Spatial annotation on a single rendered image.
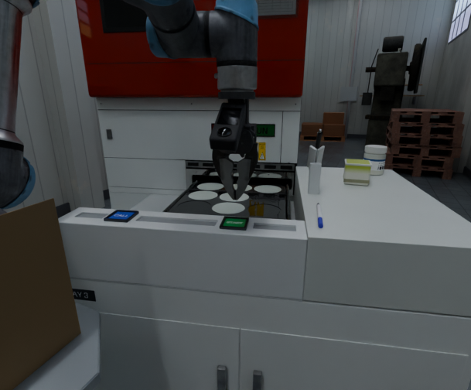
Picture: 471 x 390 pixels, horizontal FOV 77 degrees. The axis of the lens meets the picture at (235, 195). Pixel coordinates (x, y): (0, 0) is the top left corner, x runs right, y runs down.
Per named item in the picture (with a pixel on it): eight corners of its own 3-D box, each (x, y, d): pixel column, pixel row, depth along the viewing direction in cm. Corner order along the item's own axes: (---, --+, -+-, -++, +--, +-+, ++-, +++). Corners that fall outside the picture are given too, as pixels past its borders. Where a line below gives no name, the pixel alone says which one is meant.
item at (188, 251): (87, 256, 78) (78, 206, 74) (300, 275, 70) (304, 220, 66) (62, 276, 69) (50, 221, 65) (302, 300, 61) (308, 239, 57)
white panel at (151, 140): (111, 189, 134) (99, 97, 122) (294, 199, 122) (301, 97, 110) (107, 192, 131) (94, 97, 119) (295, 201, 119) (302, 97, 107)
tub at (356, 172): (342, 178, 98) (344, 158, 95) (366, 180, 95) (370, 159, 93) (343, 184, 91) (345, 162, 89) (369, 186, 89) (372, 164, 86)
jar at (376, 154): (359, 170, 109) (363, 144, 106) (380, 171, 108) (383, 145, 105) (364, 175, 102) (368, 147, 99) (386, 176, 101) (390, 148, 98)
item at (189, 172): (187, 189, 126) (186, 167, 123) (292, 194, 120) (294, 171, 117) (186, 190, 124) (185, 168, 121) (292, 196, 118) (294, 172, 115)
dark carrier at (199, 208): (198, 182, 119) (198, 181, 119) (284, 186, 114) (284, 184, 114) (166, 213, 87) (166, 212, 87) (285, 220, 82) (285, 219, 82)
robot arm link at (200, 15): (137, -15, 47) (206, -16, 46) (158, 26, 58) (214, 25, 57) (135, 35, 47) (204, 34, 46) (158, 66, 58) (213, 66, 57)
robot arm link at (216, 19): (213, 5, 56) (258, 5, 55) (214, 69, 59) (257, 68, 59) (207, -9, 48) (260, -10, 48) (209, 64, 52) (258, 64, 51)
